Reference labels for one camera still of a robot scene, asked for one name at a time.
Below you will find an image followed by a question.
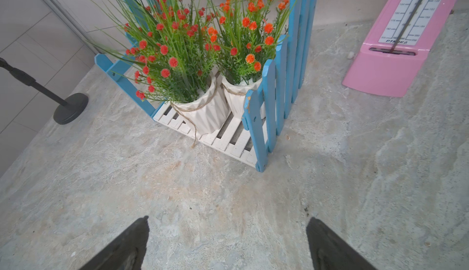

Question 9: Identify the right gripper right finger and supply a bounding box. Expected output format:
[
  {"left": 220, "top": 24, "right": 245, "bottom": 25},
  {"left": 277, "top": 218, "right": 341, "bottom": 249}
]
[{"left": 306, "top": 217, "right": 377, "bottom": 270}]

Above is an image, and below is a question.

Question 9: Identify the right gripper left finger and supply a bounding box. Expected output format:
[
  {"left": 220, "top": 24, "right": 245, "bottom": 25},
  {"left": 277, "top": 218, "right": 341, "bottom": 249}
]
[{"left": 80, "top": 216, "right": 150, "bottom": 270}]

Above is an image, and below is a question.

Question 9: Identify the red flower pot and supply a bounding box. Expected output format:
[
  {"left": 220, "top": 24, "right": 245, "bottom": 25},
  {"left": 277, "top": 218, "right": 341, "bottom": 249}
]
[
  {"left": 209, "top": 0, "right": 291, "bottom": 119},
  {"left": 94, "top": 0, "right": 230, "bottom": 135}
]

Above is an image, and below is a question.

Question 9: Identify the blue white two-tier rack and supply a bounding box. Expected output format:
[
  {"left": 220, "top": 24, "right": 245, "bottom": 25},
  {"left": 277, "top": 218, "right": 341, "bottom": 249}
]
[{"left": 95, "top": 0, "right": 317, "bottom": 172}]

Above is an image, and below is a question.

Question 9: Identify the glitter tube on black stand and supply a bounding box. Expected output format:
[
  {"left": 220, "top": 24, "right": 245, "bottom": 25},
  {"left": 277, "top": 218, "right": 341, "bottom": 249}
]
[{"left": 1, "top": 58, "right": 89, "bottom": 125}]

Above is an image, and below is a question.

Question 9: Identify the pink metronome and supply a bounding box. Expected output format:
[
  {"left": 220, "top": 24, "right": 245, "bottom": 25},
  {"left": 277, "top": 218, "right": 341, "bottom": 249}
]
[{"left": 342, "top": 0, "right": 457, "bottom": 97}]

